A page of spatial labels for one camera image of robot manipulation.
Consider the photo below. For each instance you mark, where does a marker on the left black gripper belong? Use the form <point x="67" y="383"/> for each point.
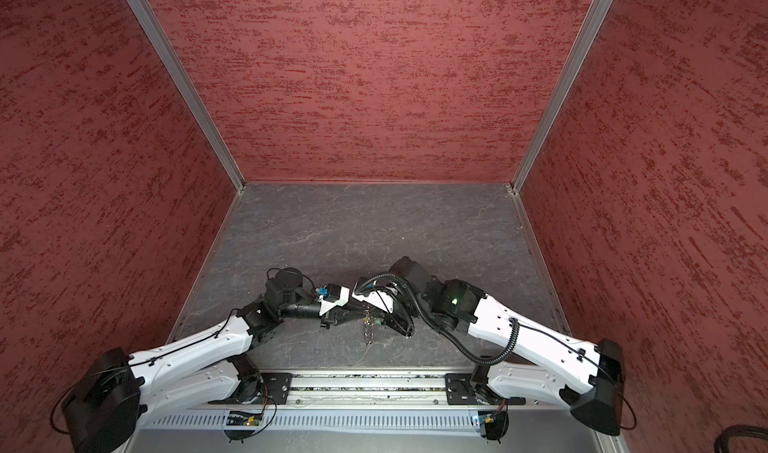
<point x="340" y="318"/>

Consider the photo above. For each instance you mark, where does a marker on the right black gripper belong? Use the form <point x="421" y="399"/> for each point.
<point x="397" y="325"/>

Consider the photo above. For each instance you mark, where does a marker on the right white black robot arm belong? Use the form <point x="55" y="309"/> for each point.
<point x="486" y="332"/>

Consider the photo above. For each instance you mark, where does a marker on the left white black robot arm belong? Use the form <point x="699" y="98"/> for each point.
<point x="121" y="392"/>

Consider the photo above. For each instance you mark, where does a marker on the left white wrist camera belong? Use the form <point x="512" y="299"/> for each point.
<point x="332" y="296"/>

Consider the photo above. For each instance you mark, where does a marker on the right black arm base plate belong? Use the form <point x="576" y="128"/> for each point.
<point x="461" y="389"/>

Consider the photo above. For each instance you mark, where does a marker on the aluminium front rail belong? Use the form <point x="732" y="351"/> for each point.
<point x="324" y="388"/>

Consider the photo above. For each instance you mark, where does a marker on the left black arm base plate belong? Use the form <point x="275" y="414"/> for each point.
<point x="261" y="389"/>

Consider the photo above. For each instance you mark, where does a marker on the white slotted cable duct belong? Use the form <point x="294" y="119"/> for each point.
<point x="429" y="422"/>

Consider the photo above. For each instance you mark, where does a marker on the right aluminium corner post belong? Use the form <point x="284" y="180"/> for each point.
<point x="581" y="46"/>

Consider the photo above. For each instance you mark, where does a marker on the aluminium corner post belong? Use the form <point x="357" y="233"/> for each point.
<point x="173" y="65"/>
<point x="581" y="46"/>

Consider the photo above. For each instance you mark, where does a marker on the left aluminium corner post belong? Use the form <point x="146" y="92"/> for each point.
<point x="173" y="65"/>

